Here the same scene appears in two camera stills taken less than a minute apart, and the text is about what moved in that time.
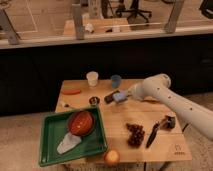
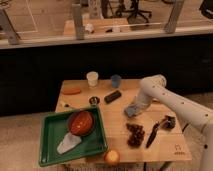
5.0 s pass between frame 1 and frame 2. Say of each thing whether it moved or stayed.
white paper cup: stayed
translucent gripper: moved
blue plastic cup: stayed
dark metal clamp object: stayed
